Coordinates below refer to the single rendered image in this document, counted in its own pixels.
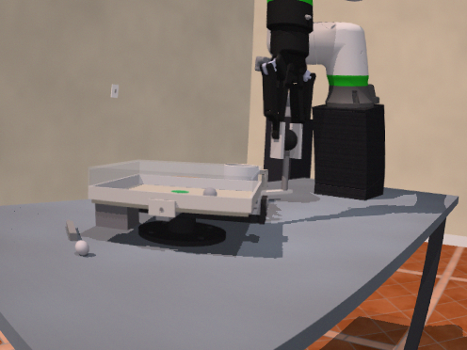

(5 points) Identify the white ball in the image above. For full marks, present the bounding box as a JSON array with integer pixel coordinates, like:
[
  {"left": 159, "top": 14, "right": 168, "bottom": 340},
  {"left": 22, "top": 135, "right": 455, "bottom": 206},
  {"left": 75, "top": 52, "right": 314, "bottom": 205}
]
[{"left": 75, "top": 240, "right": 89, "bottom": 255}]

